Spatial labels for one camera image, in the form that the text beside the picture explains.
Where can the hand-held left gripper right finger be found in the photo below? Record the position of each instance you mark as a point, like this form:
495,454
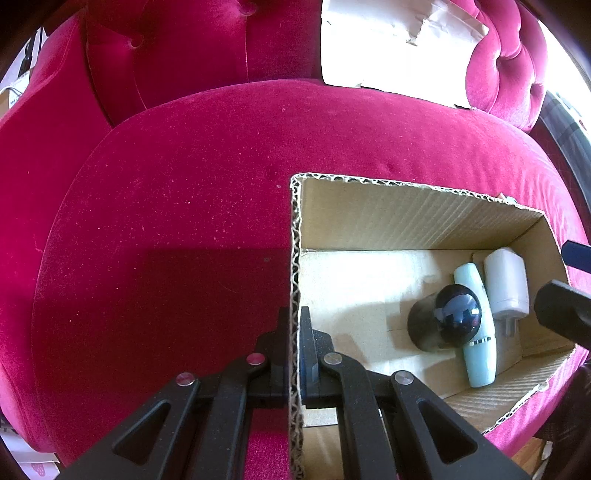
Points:
360,392

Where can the pale green tube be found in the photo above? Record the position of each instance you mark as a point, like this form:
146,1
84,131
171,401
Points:
480,364

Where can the black stick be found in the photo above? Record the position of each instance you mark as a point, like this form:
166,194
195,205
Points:
32,50

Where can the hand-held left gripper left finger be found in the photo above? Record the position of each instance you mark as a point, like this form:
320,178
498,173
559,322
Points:
221,392

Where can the red velvet tufted sofa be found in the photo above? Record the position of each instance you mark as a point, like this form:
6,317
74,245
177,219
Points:
175,184

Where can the cardboard box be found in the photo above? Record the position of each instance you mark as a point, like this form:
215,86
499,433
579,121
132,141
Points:
392,217

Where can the creased white paper sheet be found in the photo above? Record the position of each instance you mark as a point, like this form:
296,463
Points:
383,46

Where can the black glossy ball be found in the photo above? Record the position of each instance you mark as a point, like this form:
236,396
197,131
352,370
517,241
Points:
455,318

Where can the large white charger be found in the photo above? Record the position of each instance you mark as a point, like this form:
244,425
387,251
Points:
508,281

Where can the dark plaid blanket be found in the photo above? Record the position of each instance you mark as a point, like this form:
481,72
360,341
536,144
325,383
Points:
565,134

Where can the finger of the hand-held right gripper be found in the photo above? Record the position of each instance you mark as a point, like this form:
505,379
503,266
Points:
579,258
565,311

